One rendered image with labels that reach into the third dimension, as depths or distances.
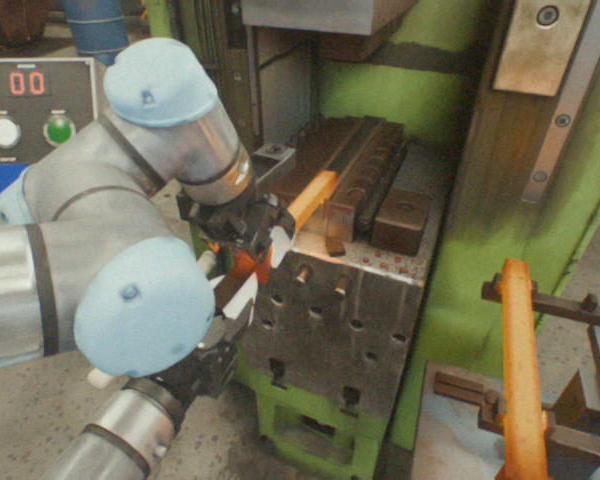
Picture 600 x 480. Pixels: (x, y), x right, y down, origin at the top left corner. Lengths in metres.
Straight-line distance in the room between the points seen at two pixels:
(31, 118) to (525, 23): 0.83
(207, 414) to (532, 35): 1.44
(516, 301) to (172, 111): 0.49
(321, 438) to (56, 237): 1.20
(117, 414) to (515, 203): 0.71
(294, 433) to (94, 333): 1.19
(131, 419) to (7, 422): 1.47
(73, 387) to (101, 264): 1.63
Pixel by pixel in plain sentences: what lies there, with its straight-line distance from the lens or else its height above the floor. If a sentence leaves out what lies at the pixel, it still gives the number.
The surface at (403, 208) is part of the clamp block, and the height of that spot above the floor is 0.97.
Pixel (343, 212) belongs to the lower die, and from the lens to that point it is 0.75.
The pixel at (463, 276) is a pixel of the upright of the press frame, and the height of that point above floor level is 0.79.
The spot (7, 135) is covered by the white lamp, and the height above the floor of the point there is 1.09.
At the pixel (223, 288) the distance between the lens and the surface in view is 0.53.
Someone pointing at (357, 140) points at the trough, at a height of 0.99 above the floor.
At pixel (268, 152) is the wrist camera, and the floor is 1.16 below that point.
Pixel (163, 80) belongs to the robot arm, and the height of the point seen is 1.30.
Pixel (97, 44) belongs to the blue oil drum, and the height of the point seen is 0.38.
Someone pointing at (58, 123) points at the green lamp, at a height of 1.10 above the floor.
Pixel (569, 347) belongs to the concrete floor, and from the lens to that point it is 2.08.
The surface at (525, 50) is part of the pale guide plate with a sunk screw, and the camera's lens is 0.73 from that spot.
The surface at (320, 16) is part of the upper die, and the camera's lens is 0.65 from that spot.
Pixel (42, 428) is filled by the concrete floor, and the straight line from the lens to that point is 1.81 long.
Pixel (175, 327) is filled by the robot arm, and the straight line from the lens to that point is 0.24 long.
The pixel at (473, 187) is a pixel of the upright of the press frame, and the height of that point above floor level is 1.00.
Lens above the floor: 1.39
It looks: 38 degrees down
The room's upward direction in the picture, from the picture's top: straight up
